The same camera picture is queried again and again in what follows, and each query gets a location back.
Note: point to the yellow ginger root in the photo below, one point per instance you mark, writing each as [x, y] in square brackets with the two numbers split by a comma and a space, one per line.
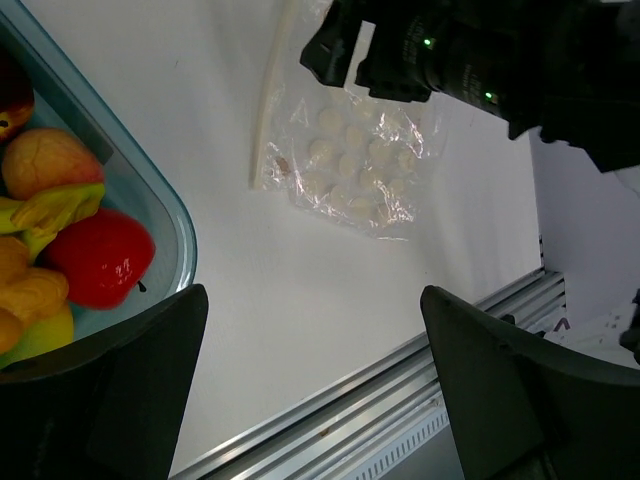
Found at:
[28, 294]

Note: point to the yellow banana bunch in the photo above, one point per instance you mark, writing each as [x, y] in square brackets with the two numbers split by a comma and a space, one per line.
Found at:
[38, 220]

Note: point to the teal plastic fruit basket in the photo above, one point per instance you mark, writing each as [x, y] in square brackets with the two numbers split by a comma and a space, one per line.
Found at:
[64, 99]

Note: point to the bright red apple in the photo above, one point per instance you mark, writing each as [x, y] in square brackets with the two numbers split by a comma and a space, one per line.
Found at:
[103, 258]

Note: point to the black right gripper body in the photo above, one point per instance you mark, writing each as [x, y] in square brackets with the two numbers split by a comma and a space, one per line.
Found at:
[478, 52]

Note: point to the clear dotted zip bag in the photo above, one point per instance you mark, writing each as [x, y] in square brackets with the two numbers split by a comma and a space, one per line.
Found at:
[336, 152]

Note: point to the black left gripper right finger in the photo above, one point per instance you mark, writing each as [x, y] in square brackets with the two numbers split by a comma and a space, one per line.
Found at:
[522, 407]

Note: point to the peach coloured fruit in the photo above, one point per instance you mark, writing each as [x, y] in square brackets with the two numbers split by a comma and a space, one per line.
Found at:
[43, 158]

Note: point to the aluminium table rail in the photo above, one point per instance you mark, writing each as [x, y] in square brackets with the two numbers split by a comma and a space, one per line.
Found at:
[377, 414]

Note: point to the dark red apple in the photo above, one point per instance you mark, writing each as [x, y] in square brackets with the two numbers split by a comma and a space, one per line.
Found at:
[17, 96]

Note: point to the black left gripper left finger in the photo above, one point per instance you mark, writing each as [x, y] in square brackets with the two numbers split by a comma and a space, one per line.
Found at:
[108, 406]

